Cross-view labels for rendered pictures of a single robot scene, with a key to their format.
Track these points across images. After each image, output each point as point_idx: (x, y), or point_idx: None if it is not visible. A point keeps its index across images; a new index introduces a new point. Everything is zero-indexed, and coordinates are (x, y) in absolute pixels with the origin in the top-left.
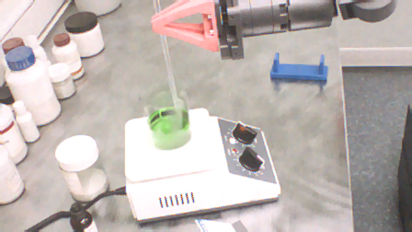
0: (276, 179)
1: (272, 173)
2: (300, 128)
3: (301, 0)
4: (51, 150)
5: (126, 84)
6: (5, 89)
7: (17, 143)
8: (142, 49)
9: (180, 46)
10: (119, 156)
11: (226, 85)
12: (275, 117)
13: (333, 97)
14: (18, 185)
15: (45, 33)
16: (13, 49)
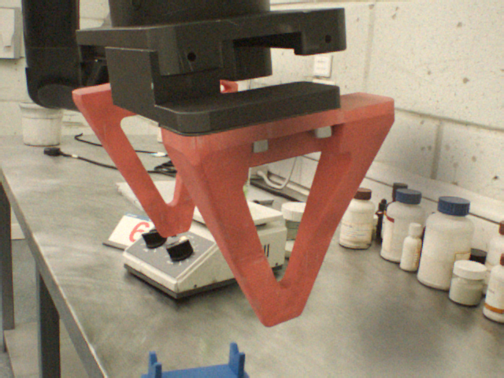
0: (129, 257)
1: (134, 253)
2: (140, 319)
3: None
4: (372, 265)
5: (418, 321)
6: (481, 253)
7: (386, 239)
8: (494, 366)
9: None
10: None
11: (290, 347)
12: (181, 324)
13: (115, 361)
14: (342, 236)
15: None
16: (468, 201)
